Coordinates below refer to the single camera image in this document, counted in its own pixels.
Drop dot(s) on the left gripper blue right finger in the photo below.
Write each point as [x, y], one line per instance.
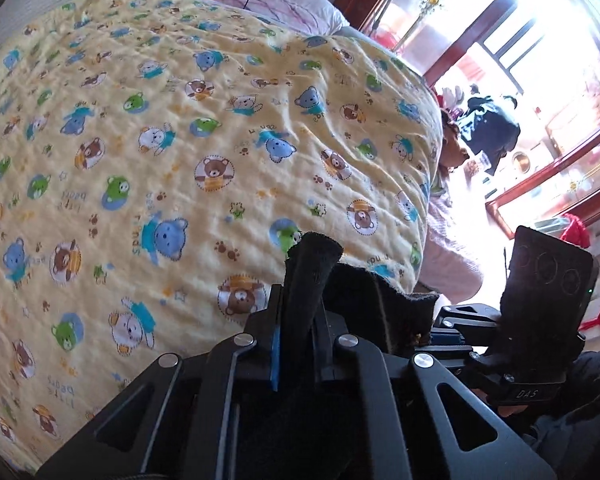
[327, 327]

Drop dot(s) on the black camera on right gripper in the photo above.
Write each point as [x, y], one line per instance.
[549, 286]

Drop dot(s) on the dark hanging jacket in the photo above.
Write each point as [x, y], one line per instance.
[490, 125]

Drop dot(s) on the right hand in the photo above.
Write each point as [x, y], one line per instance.
[503, 411]

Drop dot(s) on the yellow cartoon bear quilt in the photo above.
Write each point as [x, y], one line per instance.
[158, 159]

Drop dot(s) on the red wooden window frame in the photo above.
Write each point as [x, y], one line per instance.
[539, 61]

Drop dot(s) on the black pants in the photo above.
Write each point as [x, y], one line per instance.
[371, 307]

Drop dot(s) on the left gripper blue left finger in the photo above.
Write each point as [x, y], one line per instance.
[273, 332]

